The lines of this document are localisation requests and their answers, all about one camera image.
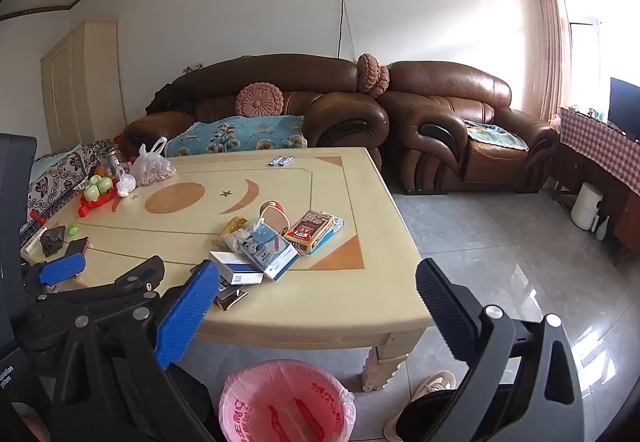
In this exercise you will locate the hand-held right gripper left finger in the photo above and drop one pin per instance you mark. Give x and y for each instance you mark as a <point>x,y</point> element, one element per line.
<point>190,312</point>

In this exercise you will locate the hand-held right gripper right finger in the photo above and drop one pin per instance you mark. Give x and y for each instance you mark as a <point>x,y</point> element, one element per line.
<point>445,312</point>

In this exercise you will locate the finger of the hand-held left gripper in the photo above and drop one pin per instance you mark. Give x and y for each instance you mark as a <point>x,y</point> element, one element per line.
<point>62,269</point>
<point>135,277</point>

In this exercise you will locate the dark brown small box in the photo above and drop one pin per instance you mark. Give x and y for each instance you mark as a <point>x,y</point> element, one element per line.
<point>230,297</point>

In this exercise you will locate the white and blue box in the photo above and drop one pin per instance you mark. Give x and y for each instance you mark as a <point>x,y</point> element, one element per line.
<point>235,269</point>

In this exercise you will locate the white tissue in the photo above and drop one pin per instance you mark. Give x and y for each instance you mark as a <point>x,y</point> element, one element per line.
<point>235,238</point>

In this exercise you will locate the yellow snack wrapper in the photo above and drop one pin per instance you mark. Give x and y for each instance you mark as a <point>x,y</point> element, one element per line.
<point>231,224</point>

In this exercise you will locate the blue cartoon print box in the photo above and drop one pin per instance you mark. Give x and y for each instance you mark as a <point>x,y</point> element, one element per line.
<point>270,252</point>

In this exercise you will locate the red paper cup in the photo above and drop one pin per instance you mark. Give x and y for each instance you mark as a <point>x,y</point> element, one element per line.
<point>274,217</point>

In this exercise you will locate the bin with pink bag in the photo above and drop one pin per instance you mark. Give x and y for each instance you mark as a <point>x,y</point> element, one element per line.
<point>280,402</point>

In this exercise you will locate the red card packet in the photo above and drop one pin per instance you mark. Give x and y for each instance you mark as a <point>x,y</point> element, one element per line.
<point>311,228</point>

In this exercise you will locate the white strip box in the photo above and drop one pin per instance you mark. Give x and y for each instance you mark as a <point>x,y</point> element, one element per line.
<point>32,239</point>

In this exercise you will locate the black phone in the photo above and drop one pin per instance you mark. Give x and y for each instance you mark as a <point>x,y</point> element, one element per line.
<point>77,246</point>

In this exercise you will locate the floral covered sofa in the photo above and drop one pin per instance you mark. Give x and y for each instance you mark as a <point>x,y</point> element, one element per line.
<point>60,177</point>

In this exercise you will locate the beige sneaker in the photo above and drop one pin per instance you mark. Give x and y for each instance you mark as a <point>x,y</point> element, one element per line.
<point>430,384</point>

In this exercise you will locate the red tray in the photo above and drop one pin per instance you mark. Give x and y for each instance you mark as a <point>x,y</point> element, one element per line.
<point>100,204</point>

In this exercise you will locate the beige coffee table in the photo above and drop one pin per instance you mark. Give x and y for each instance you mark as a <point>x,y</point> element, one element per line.
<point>200,227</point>

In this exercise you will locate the green cup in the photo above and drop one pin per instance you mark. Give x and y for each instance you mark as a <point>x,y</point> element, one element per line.
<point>105,185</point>
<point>91,192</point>

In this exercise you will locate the small white plastic bag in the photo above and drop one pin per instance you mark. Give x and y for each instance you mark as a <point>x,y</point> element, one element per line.
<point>126,184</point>

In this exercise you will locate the plastic bag of nuts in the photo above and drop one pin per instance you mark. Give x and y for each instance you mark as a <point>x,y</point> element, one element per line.
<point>152,169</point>

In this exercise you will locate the glass jar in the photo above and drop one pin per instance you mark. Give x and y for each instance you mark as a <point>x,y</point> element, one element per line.
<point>112,157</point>

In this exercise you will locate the cream wardrobe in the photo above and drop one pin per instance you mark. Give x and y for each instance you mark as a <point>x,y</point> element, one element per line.
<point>80,82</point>

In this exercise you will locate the blue floral blanket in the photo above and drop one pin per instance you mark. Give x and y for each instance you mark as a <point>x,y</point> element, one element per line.
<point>235,134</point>

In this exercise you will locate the white round appliance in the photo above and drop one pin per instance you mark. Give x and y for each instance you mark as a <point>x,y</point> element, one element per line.
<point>585,207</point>

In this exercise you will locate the white bottle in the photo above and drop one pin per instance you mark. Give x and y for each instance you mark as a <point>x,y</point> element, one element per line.
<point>601,228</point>

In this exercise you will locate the black clothing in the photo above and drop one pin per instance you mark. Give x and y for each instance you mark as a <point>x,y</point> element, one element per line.
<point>167,99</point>

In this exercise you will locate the blue seat cover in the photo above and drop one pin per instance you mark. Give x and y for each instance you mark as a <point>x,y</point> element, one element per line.
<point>495,134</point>

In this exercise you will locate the wooden cabinet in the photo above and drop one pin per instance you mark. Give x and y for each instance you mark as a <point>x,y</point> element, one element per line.
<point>615,202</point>

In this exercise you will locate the pink round cushion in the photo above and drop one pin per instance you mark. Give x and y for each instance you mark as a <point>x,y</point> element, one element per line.
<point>367,72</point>
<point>260,101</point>
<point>382,82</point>

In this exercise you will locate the brown leather armchair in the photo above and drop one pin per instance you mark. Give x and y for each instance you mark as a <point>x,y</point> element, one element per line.
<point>450,87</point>

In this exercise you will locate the red checked tablecloth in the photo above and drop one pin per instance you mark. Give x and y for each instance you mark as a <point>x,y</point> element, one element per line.
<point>600,147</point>

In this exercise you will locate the brown leather sofa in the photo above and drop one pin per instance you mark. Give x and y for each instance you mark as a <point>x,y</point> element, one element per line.
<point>280,72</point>

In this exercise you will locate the black monitor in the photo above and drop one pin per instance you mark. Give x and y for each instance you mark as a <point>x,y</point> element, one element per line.
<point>625,109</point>

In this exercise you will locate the pink curtain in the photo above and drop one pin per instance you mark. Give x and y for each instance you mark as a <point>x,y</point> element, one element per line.
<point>552,47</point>

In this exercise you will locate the window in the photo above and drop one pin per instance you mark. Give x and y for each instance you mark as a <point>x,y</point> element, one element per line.
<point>600,22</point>

